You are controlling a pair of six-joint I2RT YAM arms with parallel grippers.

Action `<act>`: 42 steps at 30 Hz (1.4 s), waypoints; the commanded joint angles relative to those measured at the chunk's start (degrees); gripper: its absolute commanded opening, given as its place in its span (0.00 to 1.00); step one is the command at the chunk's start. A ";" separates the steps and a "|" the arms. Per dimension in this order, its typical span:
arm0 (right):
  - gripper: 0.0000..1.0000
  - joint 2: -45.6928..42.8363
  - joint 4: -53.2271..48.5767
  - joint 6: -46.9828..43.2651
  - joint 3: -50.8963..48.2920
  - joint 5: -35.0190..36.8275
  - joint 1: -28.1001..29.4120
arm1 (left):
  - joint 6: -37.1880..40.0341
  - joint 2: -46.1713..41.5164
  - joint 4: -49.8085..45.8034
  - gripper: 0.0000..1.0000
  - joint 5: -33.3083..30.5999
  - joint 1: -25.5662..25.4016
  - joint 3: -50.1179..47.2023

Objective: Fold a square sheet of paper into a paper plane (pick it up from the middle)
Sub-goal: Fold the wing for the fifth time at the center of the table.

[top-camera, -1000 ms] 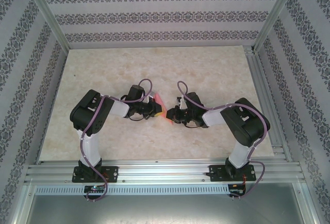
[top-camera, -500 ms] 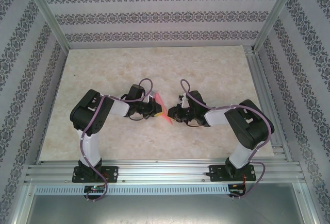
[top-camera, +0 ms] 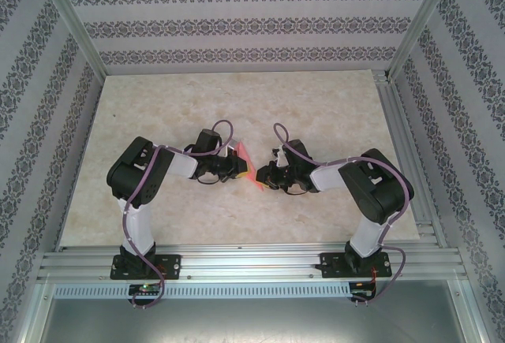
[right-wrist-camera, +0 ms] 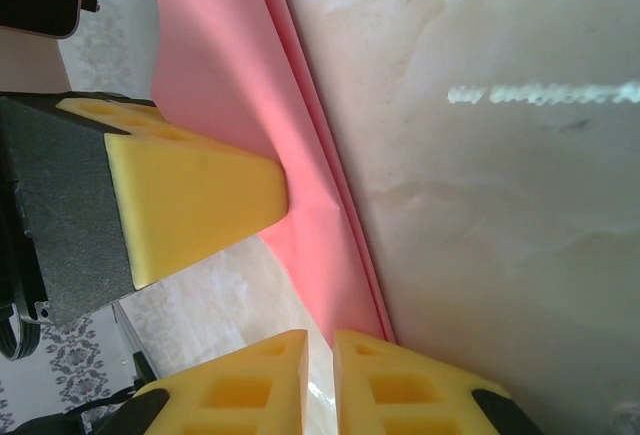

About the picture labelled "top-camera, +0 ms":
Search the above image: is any pink cloth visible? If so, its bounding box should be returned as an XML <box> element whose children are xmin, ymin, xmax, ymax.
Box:
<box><xmin>235</xmin><ymin>141</ymin><xmax>266</xmax><ymax>192</ymax></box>

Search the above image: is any grey sheet metal panel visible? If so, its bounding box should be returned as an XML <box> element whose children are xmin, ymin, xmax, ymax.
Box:
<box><xmin>17</xmin><ymin>281</ymin><xmax>488</xmax><ymax>343</ymax></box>

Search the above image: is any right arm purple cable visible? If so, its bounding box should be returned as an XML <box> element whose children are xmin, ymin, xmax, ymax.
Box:
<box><xmin>273</xmin><ymin>123</ymin><xmax>414</xmax><ymax>307</ymax></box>

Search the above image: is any aluminium mounting rail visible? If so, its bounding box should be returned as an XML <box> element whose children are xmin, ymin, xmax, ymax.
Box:
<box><xmin>37</xmin><ymin>242</ymin><xmax>467</xmax><ymax>284</ymax></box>

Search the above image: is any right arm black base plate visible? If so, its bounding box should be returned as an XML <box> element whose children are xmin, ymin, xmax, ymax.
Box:
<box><xmin>318</xmin><ymin>251</ymin><xmax>392</xmax><ymax>280</ymax></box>

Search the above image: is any slotted grey cable duct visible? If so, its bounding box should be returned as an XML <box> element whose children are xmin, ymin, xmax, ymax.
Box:
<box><xmin>53</xmin><ymin>281</ymin><xmax>353</xmax><ymax>300</ymax></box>

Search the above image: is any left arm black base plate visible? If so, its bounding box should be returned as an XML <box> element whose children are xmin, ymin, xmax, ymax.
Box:
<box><xmin>110</xmin><ymin>254</ymin><xmax>183</xmax><ymax>281</ymax></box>

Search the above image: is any aluminium side rail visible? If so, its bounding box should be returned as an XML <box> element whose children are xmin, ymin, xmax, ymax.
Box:
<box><xmin>372</xmin><ymin>69</ymin><xmax>449</xmax><ymax>248</ymax></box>

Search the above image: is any aluminium frame post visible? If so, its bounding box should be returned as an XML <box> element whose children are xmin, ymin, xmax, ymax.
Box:
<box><xmin>387</xmin><ymin>0</ymin><xmax>462</xmax><ymax>83</ymax></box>
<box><xmin>37</xmin><ymin>0</ymin><xmax>108</xmax><ymax>80</ymax></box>

